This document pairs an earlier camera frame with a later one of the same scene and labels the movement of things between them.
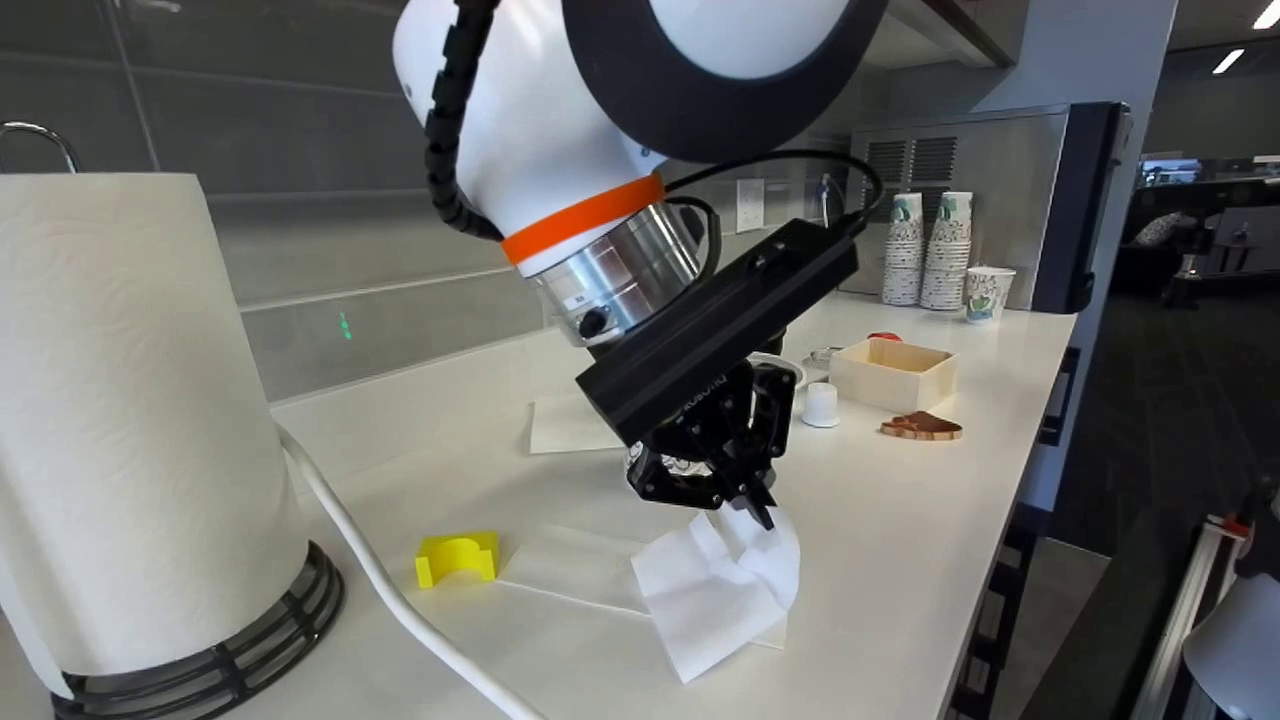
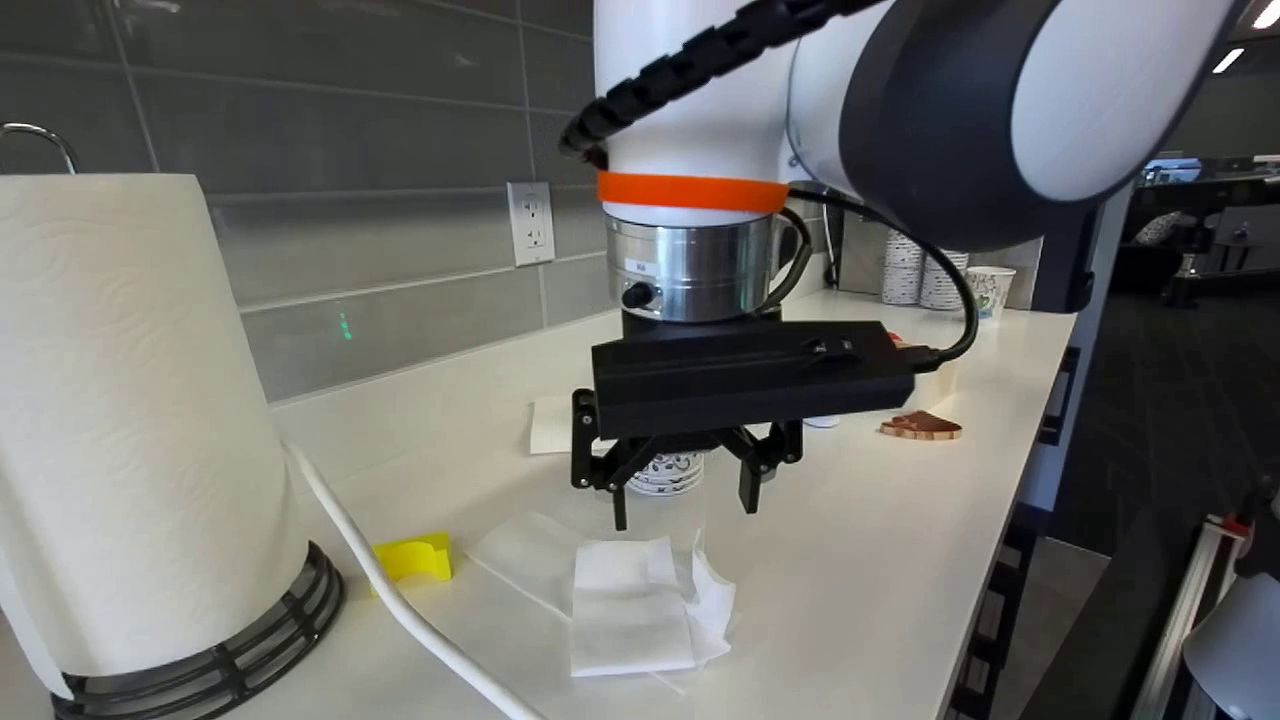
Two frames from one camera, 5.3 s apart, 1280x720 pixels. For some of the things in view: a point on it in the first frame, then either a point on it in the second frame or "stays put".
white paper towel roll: [141, 481] stays put
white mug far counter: [986, 288] stays put
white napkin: [716, 586] to [647, 610]
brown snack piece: [923, 424] stays put
